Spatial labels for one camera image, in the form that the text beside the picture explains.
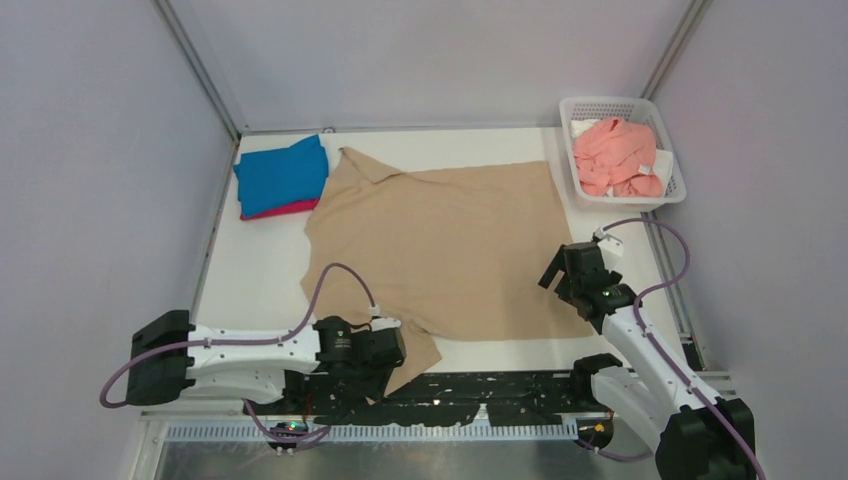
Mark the beige t shirt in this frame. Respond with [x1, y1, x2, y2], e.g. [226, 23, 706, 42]
[300, 147, 593, 392]

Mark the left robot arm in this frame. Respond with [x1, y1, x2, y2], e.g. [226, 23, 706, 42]
[125, 310, 406, 414]

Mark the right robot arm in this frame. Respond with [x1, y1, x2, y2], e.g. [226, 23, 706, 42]
[539, 242, 763, 479]

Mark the white plastic basket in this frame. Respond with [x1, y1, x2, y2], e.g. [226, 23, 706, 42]
[559, 96, 687, 213]

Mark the salmon t shirt in basket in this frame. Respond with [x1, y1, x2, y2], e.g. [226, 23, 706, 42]
[572, 117, 664, 199]

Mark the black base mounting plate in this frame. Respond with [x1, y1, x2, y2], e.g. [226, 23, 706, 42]
[268, 370, 610, 427]

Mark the pink folded t shirt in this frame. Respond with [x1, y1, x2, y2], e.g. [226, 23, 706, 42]
[240, 199, 319, 221]

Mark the blue folded t shirt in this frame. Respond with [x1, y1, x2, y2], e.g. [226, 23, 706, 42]
[233, 135, 329, 215]

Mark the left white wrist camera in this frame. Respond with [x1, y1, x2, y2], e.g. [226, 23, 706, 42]
[368, 305, 402, 332]

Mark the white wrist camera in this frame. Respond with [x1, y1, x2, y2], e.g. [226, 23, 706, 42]
[368, 305, 402, 332]
[592, 228, 625, 262]

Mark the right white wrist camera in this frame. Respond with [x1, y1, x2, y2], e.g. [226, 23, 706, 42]
[592, 228, 625, 262]

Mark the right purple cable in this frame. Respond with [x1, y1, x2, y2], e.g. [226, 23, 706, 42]
[599, 217, 768, 480]

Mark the purple cable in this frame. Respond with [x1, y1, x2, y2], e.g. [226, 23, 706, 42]
[99, 262, 379, 410]
[599, 217, 768, 480]

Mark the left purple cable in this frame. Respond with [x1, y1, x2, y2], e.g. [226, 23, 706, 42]
[99, 262, 379, 410]

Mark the white slotted cable duct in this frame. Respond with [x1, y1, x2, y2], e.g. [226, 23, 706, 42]
[165, 421, 580, 444]

